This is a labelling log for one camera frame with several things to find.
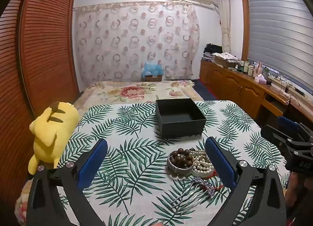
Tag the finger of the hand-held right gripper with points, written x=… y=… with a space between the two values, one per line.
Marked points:
x=276 y=135
x=288 y=122

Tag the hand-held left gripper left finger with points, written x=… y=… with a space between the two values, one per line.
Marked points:
x=94 y=164

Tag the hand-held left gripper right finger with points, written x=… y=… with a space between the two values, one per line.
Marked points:
x=220 y=162

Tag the silver hairpin with purple ornament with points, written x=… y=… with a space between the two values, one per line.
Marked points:
x=203 y=185

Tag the silver bangle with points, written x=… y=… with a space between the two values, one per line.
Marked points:
x=176 y=170

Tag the black square box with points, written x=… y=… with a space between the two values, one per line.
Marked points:
x=181 y=125

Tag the green leaf print tablecloth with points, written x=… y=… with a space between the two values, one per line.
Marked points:
x=137 y=167

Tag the pink tissue box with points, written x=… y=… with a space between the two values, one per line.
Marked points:
x=260 y=79

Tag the yellow plush toy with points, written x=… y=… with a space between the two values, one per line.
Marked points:
x=53 y=128

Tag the pink bottle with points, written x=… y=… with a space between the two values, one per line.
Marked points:
x=257 y=69

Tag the long wooden cabinet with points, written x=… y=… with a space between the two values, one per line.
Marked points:
x=234 y=86

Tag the group of small bottles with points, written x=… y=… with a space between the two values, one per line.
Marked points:
x=244 y=68

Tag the flat cardboard box with papers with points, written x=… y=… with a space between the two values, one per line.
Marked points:
x=225 y=59

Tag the grey window blind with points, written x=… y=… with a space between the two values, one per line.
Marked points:
x=276 y=32

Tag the small cardboard box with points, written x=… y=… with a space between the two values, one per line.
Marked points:
x=153 y=78

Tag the pile of dark clothes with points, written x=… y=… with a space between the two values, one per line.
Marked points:
x=212 y=48

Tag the blue plastic bag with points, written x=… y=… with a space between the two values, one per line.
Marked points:
x=151 y=68

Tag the beige window curtain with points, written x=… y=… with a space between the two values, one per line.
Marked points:
x=225 y=20

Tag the wooden louvered wardrobe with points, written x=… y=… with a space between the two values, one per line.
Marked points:
x=44 y=45

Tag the wooden window frame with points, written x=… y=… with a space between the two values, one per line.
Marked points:
x=245 y=32

